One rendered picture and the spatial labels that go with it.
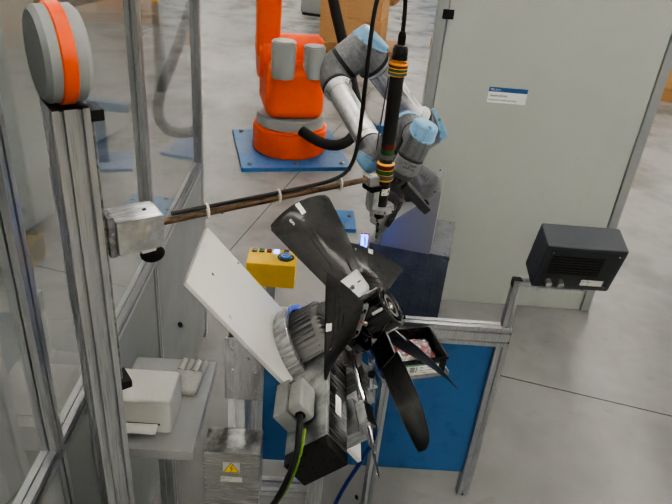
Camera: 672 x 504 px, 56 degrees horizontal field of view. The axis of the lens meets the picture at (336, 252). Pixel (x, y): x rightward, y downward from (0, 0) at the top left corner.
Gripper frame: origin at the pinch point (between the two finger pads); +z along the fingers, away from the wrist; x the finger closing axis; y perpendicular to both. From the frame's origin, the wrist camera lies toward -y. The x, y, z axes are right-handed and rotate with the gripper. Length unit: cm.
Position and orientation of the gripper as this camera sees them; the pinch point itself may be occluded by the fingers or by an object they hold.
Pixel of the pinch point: (382, 231)
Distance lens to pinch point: 190.5
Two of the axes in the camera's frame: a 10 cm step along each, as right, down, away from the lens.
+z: -3.7, 8.1, 4.6
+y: -9.3, -3.3, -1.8
